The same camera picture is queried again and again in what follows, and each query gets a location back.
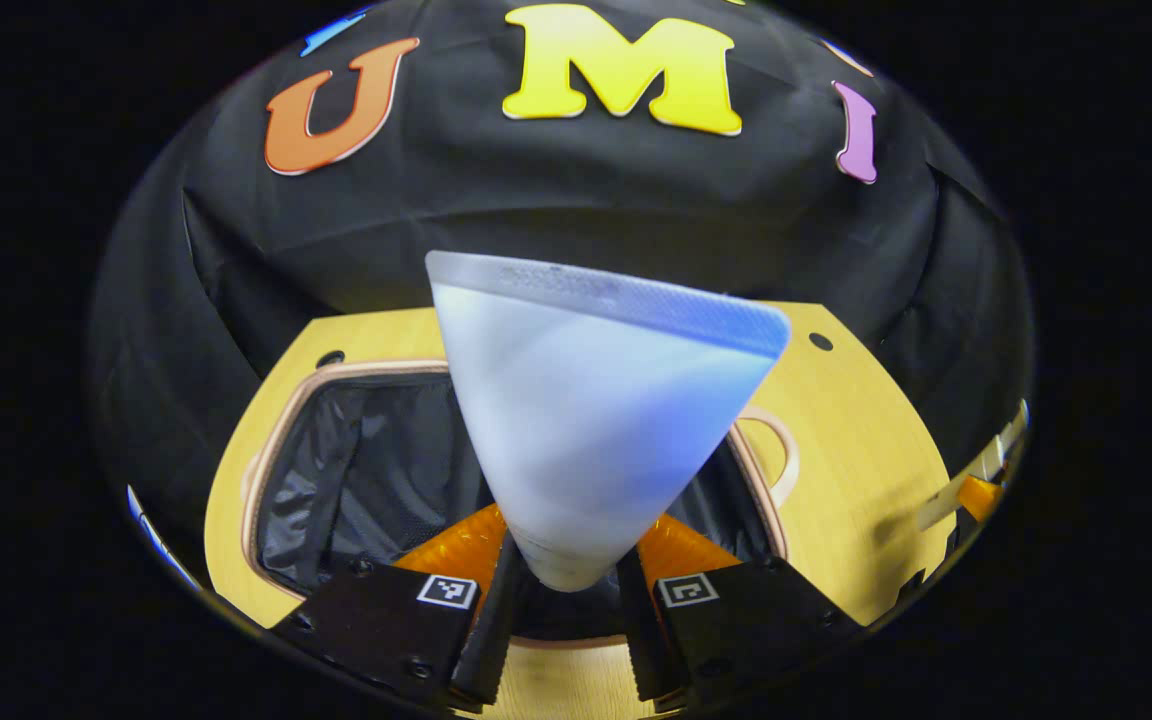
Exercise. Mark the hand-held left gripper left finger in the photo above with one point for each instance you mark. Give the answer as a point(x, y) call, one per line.
point(501, 620)

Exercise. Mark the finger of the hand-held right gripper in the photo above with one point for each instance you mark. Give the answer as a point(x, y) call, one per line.
point(981, 497)

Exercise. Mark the black backdrop cloth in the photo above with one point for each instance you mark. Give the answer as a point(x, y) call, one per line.
point(556, 210)

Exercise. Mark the white squeeze tube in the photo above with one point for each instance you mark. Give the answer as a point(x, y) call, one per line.
point(586, 420)

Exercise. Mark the beige pink suitcase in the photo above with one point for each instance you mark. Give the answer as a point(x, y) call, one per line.
point(366, 480)

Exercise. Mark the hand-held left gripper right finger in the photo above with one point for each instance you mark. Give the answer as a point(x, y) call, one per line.
point(641, 630)

